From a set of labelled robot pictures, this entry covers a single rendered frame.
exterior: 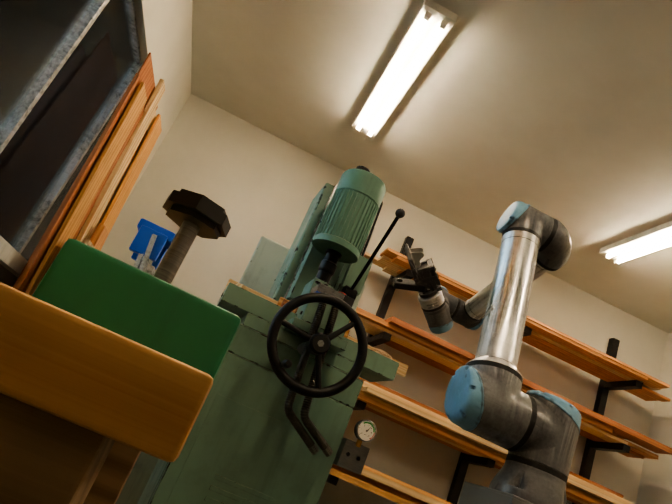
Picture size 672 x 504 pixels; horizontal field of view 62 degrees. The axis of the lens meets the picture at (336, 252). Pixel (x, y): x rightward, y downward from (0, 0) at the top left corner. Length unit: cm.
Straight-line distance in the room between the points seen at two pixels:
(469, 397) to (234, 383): 68
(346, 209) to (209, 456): 92
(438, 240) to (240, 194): 166
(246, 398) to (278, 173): 305
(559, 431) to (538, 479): 13
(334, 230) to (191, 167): 268
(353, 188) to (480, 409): 93
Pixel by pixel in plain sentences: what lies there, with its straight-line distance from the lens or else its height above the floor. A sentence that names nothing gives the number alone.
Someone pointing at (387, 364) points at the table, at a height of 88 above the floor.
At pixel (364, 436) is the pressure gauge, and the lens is 175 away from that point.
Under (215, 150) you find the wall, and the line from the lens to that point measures 458.
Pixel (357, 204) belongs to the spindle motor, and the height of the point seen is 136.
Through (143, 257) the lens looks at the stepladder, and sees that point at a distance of 250.
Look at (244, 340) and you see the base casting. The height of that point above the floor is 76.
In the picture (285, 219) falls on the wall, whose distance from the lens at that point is 444.
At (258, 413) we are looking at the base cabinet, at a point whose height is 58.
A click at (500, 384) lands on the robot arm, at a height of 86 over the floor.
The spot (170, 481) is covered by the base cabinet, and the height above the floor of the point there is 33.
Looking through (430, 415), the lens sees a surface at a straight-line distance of 391.
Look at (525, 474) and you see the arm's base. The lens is 153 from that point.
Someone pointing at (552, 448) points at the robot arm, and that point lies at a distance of 155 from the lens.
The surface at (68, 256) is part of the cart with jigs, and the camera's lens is 35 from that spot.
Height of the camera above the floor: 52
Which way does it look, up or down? 20 degrees up
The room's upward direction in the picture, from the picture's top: 23 degrees clockwise
